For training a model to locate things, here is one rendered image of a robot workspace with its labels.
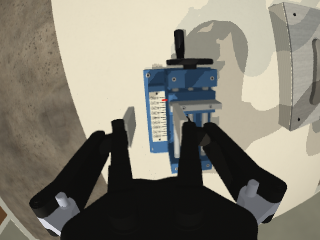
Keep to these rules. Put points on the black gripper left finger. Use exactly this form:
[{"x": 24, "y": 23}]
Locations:
[{"x": 68, "y": 194}]

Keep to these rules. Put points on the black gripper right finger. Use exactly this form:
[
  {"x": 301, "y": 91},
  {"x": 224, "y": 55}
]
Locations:
[{"x": 251, "y": 186}]

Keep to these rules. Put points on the blue bench vise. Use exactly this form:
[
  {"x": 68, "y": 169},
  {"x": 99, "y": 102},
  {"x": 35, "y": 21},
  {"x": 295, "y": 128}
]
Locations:
[{"x": 198, "y": 100}]

